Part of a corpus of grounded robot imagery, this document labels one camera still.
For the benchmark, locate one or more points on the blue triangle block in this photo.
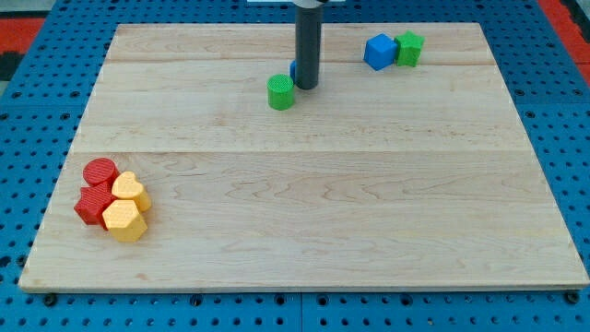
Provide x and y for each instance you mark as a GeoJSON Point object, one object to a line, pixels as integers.
{"type": "Point", "coordinates": [292, 70]}

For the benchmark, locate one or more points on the blue cube block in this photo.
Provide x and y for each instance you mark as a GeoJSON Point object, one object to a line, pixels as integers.
{"type": "Point", "coordinates": [380, 52]}

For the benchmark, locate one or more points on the green cylinder block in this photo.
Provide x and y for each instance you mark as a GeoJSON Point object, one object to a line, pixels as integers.
{"type": "Point", "coordinates": [280, 92]}

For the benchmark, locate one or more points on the light wooden board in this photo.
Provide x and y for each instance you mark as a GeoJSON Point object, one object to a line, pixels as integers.
{"type": "Point", "coordinates": [403, 179]}

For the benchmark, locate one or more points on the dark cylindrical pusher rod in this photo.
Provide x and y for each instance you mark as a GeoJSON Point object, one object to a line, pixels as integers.
{"type": "Point", "coordinates": [308, 35]}

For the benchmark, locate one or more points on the green star block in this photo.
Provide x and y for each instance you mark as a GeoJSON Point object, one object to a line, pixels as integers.
{"type": "Point", "coordinates": [409, 48]}

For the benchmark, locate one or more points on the yellow heart block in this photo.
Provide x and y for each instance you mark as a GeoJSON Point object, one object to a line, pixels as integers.
{"type": "Point", "coordinates": [127, 187]}

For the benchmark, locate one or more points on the yellow hexagon block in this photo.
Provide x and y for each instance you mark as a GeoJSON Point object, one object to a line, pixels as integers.
{"type": "Point", "coordinates": [124, 221]}

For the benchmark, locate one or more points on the red cylinder block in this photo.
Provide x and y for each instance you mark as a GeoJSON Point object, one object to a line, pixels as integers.
{"type": "Point", "coordinates": [100, 171]}

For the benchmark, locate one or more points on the red star block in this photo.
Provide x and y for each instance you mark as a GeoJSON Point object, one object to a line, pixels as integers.
{"type": "Point", "coordinates": [92, 203]}

